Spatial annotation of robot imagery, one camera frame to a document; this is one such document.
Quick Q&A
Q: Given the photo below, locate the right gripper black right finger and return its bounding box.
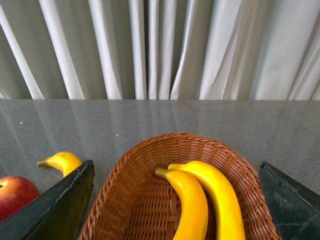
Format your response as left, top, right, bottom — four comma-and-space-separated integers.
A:
258, 161, 320, 240

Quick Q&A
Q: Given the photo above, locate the right brown wicker basket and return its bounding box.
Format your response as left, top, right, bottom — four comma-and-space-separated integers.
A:
79, 132, 280, 240

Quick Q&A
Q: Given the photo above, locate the red apple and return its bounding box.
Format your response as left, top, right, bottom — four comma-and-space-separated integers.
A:
0, 176, 40, 221

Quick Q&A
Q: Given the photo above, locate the yellow banana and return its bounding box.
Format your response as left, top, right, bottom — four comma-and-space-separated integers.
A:
155, 168, 209, 240
168, 160, 246, 240
36, 151, 82, 177

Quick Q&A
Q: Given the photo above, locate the white pleated curtain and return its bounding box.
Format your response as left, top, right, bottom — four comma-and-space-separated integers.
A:
0, 0, 320, 101

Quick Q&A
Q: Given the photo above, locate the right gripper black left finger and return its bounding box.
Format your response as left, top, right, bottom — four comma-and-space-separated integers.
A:
0, 160, 95, 240

